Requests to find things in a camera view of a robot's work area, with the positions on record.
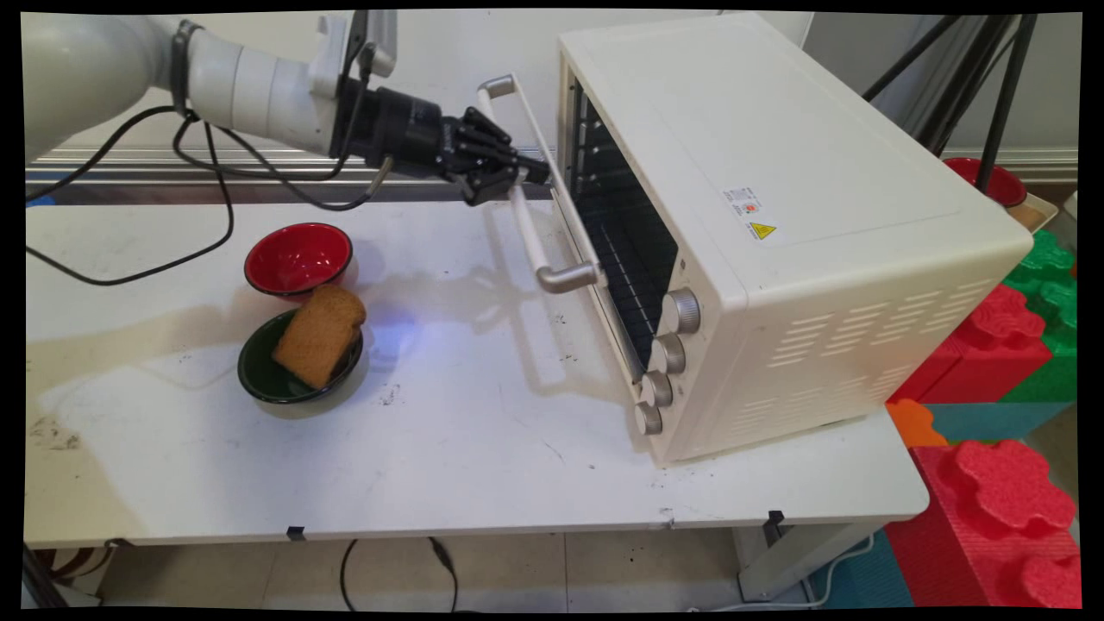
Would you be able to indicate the large red foam block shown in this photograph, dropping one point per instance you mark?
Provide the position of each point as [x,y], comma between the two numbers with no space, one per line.
[992,526]

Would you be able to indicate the red bowl with black rim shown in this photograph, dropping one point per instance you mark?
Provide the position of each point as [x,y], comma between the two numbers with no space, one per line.
[297,254]

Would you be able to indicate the orange foam block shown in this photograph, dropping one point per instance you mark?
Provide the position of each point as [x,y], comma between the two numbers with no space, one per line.
[914,424]

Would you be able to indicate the dark green bowl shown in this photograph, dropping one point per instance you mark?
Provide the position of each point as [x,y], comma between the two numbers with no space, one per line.
[263,371]

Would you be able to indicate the black tripod legs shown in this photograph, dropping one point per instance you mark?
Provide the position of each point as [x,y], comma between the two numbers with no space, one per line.
[1005,95]

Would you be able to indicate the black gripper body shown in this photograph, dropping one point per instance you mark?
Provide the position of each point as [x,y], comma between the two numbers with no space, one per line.
[397,129]

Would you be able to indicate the beige tray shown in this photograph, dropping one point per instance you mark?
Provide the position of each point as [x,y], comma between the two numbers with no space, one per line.
[1035,214]

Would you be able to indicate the brown bread slice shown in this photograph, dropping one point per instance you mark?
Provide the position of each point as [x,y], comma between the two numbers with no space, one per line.
[319,341]

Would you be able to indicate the cream toaster oven body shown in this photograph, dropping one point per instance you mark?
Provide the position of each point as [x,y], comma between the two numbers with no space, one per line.
[819,216]

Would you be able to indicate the white table leg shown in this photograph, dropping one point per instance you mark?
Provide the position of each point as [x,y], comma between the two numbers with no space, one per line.
[793,556]

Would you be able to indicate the aluminium rail profile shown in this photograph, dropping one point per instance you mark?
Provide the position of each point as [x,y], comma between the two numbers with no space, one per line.
[172,168]

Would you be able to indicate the small red foam block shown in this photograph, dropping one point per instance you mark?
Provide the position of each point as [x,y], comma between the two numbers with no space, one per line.
[992,345]

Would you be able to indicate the teal foam block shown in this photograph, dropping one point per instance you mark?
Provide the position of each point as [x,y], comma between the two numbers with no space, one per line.
[992,421]

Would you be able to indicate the large silver oven knob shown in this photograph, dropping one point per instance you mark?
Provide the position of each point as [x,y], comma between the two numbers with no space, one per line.
[684,310]

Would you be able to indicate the blue floor mat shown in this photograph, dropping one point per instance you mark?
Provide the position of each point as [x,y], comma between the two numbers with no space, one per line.
[862,578]

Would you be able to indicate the red bowl on tray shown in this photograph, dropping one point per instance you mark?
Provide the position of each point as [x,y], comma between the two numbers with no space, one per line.
[1005,185]

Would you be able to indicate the green foam block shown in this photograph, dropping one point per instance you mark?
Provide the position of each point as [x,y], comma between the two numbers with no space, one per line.
[1056,285]

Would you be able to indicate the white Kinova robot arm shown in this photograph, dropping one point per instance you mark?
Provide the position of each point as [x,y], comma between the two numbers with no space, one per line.
[112,69]

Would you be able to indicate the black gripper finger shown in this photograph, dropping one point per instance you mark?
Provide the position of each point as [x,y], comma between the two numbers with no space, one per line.
[483,181]
[496,142]

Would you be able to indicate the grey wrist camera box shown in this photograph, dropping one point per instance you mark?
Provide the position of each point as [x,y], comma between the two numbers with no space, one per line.
[354,43]

